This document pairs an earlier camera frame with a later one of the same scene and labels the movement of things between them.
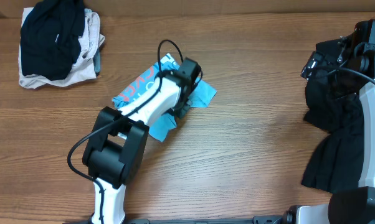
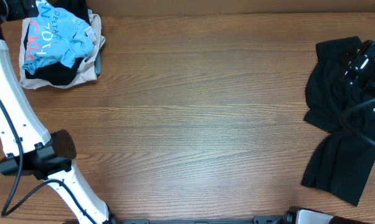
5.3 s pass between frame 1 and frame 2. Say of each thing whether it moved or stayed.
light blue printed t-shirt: moved
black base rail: stayed
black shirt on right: stayed
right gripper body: moved
